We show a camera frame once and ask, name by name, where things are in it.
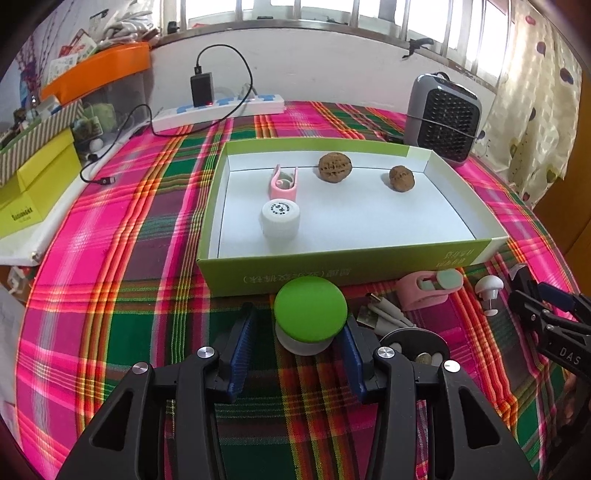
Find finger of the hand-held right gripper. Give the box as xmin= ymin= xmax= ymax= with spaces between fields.
xmin=509 ymin=290 xmax=591 ymax=344
xmin=538 ymin=281 xmax=591 ymax=320

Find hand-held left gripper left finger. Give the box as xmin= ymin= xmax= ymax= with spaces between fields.
xmin=58 ymin=302 xmax=259 ymax=480

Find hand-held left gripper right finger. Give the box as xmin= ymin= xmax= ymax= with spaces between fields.
xmin=341 ymin=318 xmax=539 ymax=480

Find white mushroom-shaped knob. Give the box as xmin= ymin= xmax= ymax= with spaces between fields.
xmin=475 ymin=275 xmax=504 ymax=317

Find white usb cable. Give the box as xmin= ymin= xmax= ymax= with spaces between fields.
xmin=356 ymin=292 xmax=419 ymax=335

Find green-topped white stand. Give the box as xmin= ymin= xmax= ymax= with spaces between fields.
xmin=274 ymin=278 xmax=349 ymax=356

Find large pink clip green pad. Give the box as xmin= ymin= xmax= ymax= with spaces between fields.
xmin=398 ymin=269 xmax=463 ymax=311

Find green and white cardboard box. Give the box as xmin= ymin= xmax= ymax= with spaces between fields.
xmin=196 ymin=137 xmax=510 ymax=298

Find small pink clip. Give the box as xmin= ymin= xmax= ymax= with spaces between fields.
xmin=269 ymin=165 xmax=299 ymax=202

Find brown walnut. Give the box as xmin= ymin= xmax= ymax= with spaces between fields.
xmin=389 ymin=165 xmax=416 ymax=191
xmin=318 ymin=152 xmax=354 ymax=184

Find pink green plaid tablecloth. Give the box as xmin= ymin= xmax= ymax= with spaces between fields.
xmin=14 ymin=99 xmax=587 ymax=480

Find cream dotted curtain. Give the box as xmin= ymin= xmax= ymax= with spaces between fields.
xmin=480 ymin=0 xmax=591 ymax=213

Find grey fan heater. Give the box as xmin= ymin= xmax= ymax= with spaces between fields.
xmin=403 ymin=72 xmax=483 ymax=168

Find white power strip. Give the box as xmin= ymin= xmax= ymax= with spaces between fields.
xmin=151 ymin=93 xmax=286 ymax=134

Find black charger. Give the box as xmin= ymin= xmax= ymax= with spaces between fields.
xmin=190 ymin=71 xmax=215 ymax=108

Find yellow cardboard box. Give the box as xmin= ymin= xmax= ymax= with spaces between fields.
xmin=0 ymin=127 xmax=84 ymax=241

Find small green white toy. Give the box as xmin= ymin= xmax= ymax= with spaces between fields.
xmin=74 ymin=115 xmax=105 ymax=153

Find clear storage bin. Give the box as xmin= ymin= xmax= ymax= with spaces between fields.
xmin=69 ymin=69 xmax=155 ymax=153

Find black window hook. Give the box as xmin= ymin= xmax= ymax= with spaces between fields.
xmin=401 ymin=37 xmax=435 ymax=60

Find striped cardboard box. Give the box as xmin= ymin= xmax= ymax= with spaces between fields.
xmin=0 ymin=99 xmax=86 ymax=185

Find orange bin lid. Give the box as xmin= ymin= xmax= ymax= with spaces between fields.
xmin=39 ymin=41 xmax=152 ymax=107

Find metal window grille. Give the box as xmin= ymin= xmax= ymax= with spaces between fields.
xmin=175 ymin=0 xmax=509 ymax=61

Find pile of colourful packets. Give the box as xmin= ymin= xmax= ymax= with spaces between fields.
xmin=44 ymin=28 xmax=100 ymax=84

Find white plastic bags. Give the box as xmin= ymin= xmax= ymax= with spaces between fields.
xmin=99 ymin=7 xmax=162 ymax=44

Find purple flower branches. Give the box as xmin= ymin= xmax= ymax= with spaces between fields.
xmin=14 ymin=28 xmax=51 ymax=107

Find black charging cable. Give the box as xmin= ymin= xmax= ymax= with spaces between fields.
xmin=79 ymin=44 xmax=256 ymax=186

